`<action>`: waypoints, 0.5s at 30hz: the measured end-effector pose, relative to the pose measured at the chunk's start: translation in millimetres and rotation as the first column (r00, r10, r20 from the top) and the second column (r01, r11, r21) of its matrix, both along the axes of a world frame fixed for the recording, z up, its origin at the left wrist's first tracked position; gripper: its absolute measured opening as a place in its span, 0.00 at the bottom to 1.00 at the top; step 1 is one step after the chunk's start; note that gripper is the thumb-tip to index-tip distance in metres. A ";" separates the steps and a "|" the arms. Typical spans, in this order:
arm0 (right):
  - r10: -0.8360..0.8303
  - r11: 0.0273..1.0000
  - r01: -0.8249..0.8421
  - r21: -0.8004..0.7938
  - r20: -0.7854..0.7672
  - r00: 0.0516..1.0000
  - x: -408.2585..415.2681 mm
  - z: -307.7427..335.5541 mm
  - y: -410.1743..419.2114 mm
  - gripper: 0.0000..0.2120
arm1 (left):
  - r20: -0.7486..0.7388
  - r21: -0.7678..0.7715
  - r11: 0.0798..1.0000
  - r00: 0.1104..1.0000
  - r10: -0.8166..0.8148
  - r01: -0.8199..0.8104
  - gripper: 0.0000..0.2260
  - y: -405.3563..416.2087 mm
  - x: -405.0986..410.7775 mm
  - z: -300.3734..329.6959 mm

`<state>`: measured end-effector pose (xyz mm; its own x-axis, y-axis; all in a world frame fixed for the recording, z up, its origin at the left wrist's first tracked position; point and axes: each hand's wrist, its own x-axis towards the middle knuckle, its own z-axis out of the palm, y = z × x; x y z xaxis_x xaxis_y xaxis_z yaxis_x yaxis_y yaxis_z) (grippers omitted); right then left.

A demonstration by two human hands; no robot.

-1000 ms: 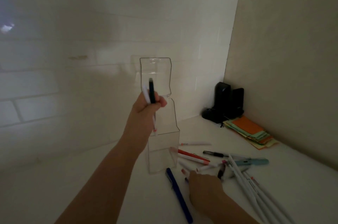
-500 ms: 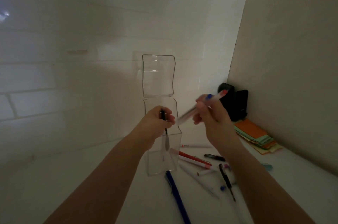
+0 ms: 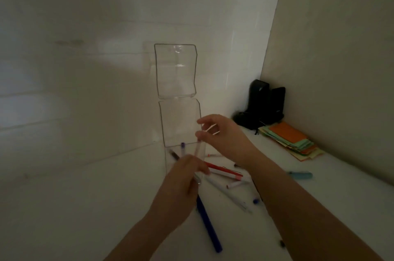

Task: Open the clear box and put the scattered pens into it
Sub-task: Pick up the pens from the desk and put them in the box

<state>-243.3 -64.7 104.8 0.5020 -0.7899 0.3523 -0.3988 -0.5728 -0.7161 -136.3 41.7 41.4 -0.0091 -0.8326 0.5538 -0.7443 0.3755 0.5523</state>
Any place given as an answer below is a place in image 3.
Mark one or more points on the person's right forearm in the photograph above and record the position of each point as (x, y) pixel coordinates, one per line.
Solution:
(307, 224)

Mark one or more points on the clear plastic hinged box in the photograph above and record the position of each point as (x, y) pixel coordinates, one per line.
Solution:
(175, 70)

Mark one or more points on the translucent clear pen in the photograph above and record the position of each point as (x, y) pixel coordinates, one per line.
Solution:
(200, 148)

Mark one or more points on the black desktop device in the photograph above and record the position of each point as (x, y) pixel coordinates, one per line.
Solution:
(258, 103)

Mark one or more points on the person's left hand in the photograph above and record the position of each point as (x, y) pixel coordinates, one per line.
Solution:
(178, 193)

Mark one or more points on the red pen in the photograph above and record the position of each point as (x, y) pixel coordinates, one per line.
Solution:
(224, 170)

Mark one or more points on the dark blue marker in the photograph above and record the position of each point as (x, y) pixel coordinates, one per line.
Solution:
(209, 227)

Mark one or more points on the person's right hand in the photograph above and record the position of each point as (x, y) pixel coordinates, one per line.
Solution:
(234, 144)

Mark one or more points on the stack of coloured paper sheets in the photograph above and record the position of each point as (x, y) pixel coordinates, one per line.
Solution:
(286, 134)

